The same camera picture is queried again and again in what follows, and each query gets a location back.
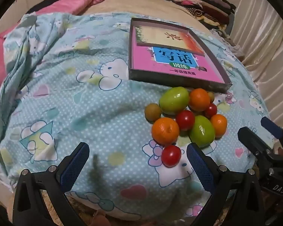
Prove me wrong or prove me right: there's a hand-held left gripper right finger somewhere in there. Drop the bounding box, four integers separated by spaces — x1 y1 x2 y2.
186 142 266 226

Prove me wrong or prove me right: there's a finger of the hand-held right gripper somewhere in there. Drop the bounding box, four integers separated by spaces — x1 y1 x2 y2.
237 127 277 162
261 117 283 146

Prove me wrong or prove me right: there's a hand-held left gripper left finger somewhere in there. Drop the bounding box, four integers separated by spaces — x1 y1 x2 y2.
13 142 90 226

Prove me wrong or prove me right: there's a red cherry tomato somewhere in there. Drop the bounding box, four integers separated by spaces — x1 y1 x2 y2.
204 103 218 119
175 110 195 131
162 145 182 166

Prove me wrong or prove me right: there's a green jujube fruit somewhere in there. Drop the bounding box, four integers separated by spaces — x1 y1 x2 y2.
159 87 190 115
189 115 215 148

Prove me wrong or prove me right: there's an orange mandarin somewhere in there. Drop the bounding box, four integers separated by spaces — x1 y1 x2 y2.
189 88 211 112
151 117 180 146
210 114 227 138

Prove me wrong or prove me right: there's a brown round fruit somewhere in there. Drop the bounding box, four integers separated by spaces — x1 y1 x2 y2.
145 103 162 122

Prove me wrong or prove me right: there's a shallow pink box tray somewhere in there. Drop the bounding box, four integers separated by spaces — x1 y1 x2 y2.
128 18 233 94

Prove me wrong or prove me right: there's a cat print light blue blanket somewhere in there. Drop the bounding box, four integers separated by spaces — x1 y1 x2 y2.
0 13 275 222

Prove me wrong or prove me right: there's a cream satin curtain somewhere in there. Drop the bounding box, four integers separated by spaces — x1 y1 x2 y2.
226 0 283 123

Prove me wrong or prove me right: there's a white crumpled cloth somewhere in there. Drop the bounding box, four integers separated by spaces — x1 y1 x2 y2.
211 28 243 57

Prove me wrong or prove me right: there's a pink cover book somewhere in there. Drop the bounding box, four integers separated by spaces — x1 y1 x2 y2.
131 45 227 83

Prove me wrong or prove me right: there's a stack of folded clothes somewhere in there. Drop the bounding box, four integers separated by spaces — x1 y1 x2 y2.
171 0 236 30

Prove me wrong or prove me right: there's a landscape cover book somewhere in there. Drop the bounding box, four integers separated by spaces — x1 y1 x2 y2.
135 24 205 57

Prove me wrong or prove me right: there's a black garment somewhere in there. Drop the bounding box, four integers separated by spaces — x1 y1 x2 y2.
27 0 69 13

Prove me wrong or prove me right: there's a beige blanket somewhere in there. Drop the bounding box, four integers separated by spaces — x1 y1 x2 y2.
80 0 213 36

